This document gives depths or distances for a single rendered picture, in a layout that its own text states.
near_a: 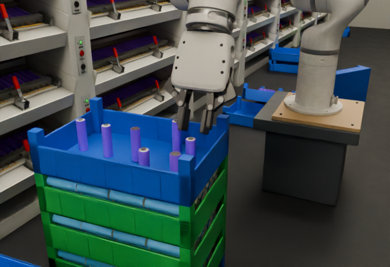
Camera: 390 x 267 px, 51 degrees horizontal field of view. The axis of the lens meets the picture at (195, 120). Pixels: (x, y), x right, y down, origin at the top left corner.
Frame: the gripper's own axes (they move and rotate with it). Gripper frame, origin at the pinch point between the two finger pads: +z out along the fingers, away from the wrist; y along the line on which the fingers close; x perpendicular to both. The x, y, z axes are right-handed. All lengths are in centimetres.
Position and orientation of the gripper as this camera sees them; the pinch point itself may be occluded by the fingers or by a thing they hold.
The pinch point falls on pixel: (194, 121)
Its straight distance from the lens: 69.8
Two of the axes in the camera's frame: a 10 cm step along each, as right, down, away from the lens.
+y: -9.3, -1.3, 3.4
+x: -3.3, -0.8, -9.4
